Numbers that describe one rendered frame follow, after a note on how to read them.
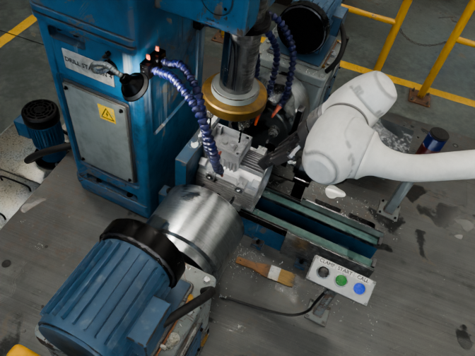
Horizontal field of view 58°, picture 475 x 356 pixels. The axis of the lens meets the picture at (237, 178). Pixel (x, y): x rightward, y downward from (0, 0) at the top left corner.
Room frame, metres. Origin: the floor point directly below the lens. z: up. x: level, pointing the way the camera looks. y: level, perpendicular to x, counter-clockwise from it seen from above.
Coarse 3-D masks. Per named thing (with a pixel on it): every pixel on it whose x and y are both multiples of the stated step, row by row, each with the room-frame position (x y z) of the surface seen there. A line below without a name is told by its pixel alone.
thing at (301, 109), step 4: (300, 108) 1.00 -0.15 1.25; (304, 108) 1.00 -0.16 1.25; (296, 112) 0.99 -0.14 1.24; (300, 112) 0.98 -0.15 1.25; (296, 116) 0.99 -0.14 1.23; (300, 116) 0.98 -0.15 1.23; (296, 120) 0.99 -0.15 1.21; (300, 120) 0.99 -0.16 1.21; (296, 124) 0.98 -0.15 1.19; (292, 128) 0.99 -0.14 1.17; (296, 128) 0.98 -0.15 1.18; (292, 132) 0.99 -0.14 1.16; (284, 164) 0.98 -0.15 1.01
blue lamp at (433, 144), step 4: (428, 132) 1.05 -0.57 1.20; (428, 136) 1.03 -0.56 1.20; (432, 136) 1.07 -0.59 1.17; (424, 140) 1.04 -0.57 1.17; (428, 140) 1.02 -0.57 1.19; (432, 140) 1.02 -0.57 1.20; (436, 140) 1.01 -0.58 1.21; (424, 144) 1.03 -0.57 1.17; (428, 144) 1.02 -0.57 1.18; (432, 144) 1.01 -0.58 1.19; (436, 144) 1.01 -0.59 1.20; (440, 144) 1.01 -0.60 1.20; (444, 144) 1.02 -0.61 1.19; (428, 148) 1.01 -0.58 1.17; (432, 148) 1.01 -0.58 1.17; (436, 148) 1.01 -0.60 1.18; (440, 148) 1.01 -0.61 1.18
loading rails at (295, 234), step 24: (264, 192) 0.92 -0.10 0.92; (240, 216) 0.82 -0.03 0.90; (264, 216) 0.82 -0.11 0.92; (288, 216) 0.88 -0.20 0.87; (312, 216) 0.86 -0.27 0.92; (336, 216) 0.87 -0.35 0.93; (264, 240) 0.79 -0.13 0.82; (288, 240) 0.76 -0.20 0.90; (312, 240) 0.76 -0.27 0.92; (336, 240) 0.82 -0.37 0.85; (360, 240) 0.80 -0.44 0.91; (360, 264) 0.70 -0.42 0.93
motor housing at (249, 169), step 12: (252, 156) 0.90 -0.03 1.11; (204, 168) 0.86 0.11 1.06; (240, 168) 0.86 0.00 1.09; (252, 168) 0.86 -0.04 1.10; (204, 180) 0.84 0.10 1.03; (216, 180) 0.84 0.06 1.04; (228, 180) 0.83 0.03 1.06; (252, 180) 0.83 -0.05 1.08; (264, 180) 0.94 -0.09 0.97; (216, 192) 0.82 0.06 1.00; (228, 192) 0.81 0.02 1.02; (252, 192) 0.81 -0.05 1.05; (240, 204) 0.80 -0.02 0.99; (252, 204) 0.81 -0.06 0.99
